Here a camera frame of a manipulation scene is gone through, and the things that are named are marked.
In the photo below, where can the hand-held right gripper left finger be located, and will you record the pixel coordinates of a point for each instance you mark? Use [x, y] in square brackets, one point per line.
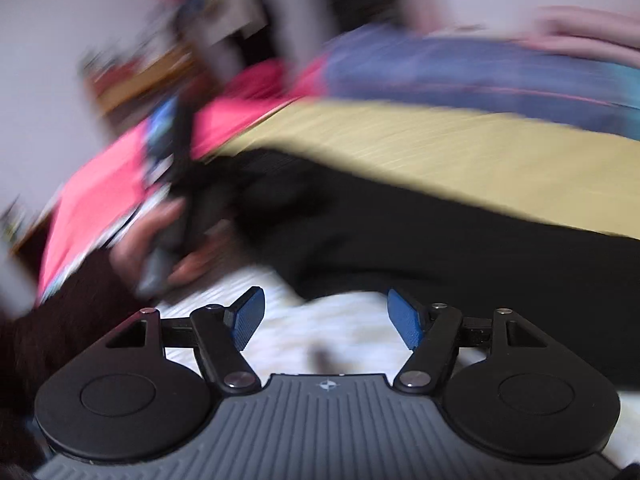
[247, 317]

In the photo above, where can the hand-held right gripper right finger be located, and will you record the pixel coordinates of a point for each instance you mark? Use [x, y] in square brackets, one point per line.
[405, 320]

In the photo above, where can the black pants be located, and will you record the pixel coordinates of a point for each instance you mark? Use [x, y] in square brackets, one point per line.
[450, 260]

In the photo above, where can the person's left hand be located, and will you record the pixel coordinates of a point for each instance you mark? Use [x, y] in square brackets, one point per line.
[142, 240]

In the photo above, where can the beige white-dashed blanket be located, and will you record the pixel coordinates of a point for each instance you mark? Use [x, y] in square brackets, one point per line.
[330, 325]

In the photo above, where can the wooden shelf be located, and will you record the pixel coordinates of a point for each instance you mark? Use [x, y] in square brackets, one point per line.
[135, 77]

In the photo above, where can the pink bed sheet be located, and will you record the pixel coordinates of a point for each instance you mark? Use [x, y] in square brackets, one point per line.
[95, 200]

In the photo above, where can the yellow quilt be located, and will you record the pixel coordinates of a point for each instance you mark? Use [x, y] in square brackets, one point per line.
[450, 145]

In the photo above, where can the plaid blue blanket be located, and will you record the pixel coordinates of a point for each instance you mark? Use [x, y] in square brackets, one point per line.
[425, 70]

